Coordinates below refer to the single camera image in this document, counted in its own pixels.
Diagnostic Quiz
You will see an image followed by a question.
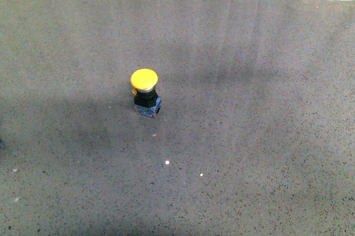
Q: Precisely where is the yellow push button switch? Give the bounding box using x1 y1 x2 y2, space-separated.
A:
130 68 161 118

